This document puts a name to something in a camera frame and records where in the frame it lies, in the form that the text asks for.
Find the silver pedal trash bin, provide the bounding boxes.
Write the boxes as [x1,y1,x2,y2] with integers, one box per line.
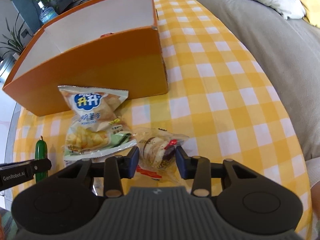
[0,55,16,83]

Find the beige sofa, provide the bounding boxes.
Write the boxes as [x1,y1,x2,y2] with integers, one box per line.
[197,0,319,170]

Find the blue water jug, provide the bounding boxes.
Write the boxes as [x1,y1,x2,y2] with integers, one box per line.
[38,1,58,24]

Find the white potato chip bag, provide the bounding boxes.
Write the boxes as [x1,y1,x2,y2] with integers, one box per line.
[58,86,137,162]

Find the orange cardboard storage box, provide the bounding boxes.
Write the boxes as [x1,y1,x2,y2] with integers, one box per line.
[3,0,168,116]

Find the potted green plant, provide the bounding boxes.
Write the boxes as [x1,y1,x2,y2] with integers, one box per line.
[1,13,25,59]

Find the green cucumber snack stick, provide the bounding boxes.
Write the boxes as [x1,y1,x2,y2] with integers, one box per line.
[35,136,48,183]

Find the clear red pastry packet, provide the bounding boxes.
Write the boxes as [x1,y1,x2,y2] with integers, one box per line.
[134,127,189,185]

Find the yellow checkered tablecloth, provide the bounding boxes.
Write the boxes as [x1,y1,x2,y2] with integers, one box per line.
[14,0,312,239]

